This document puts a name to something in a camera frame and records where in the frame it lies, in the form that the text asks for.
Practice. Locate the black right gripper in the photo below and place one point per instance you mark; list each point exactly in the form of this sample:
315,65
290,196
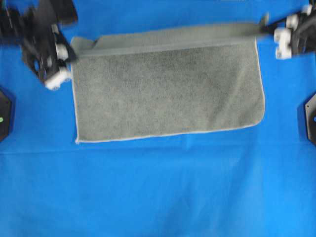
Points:
298,41

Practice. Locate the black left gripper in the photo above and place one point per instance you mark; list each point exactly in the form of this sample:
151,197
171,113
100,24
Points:
45,51

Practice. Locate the grey microfibre towel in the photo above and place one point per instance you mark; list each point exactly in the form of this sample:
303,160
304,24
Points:
194,79

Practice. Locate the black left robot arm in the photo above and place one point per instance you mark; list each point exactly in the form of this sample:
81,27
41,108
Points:
46,13

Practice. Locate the blue table cloth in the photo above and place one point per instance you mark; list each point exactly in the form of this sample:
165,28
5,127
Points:
254,182

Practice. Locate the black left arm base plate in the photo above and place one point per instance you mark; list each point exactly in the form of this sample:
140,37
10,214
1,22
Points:
7,113

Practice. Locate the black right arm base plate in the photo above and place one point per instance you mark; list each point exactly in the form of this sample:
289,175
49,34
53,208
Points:
310,118

